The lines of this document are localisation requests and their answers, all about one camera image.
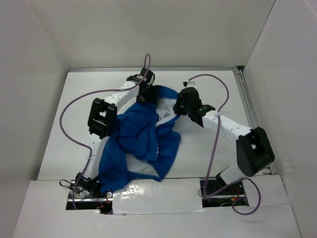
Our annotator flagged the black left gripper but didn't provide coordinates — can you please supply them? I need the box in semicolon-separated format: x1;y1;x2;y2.
136;84;159;106

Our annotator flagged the blue jacket white lining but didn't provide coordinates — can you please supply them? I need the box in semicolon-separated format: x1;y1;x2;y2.
98;86;181;193

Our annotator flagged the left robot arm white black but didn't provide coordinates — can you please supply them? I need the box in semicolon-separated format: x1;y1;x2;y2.
75;67;159;198

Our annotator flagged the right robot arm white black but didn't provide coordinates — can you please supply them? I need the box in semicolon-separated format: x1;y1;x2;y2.
173;87;275;194

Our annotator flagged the white glossy taped sheet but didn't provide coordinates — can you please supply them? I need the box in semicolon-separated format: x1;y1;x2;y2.
112;178;204;215

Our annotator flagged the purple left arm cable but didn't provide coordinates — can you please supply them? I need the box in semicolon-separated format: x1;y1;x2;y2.
58;53;152;210

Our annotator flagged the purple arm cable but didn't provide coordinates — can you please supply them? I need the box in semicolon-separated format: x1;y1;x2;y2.
188;73;261;216
58;53;152;210

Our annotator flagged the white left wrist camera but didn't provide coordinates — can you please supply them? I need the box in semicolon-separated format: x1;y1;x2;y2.
147;71;156;85

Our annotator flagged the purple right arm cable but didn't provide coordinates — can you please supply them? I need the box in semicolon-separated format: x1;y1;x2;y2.
188;73;261;216

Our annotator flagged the aluminium frame rail back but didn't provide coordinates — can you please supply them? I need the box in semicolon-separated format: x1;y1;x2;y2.
69;66;239;72

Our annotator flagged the aluminium frame rail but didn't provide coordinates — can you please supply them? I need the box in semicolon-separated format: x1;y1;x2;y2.
69;66;239;72
233;66;276;175

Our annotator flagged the aluminium frame rail right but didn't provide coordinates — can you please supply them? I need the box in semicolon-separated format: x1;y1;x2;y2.
233;66;276;175

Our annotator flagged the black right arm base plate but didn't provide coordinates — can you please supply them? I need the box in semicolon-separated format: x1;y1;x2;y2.
198;179;245;197

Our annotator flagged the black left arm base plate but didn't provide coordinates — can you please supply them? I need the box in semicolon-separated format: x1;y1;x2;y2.
59;179;113;201

